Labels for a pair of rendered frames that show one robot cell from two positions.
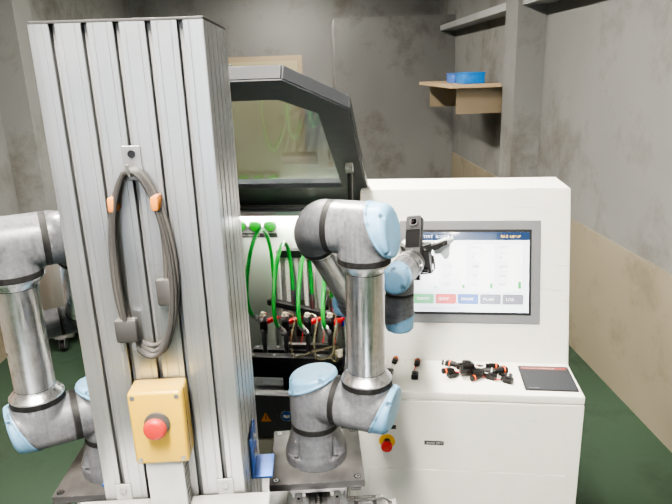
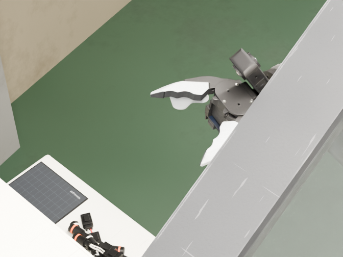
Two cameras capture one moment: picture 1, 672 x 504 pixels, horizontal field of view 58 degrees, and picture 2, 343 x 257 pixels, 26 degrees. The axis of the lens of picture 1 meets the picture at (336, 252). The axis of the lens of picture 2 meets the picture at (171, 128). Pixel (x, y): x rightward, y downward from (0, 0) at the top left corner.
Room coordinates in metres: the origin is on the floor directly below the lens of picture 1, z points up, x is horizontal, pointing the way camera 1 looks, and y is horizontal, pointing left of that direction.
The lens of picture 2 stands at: (2.41, 0.17, 2.26)
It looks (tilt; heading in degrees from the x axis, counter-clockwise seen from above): 46 degrees down; 215
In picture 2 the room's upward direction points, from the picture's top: straight up
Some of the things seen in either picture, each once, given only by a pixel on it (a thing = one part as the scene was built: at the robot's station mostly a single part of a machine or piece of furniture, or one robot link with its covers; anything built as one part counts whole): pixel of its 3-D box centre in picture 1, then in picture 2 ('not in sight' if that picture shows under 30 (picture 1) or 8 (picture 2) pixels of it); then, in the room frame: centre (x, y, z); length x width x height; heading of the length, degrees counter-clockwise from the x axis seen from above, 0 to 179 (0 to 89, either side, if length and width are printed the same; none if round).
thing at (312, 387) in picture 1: (316, 394); not in sight; (1.30, 0.06, 1.20); 0.13 x 0.12 x 0.14; 66
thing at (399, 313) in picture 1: (393, 309); not in sight; (1.50, -0.15, 1.34); 0.11 x 0.08 x 0.11; 66
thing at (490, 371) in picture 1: (476, 368); (104, 252); (1.78, -0.44, 1.01); 0.23 x 0.11 x 0.06; 82
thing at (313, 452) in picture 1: (315, 436); not in sight; (1.31, 0.07, 1.09); 0.15 x 0.15 x 0.10
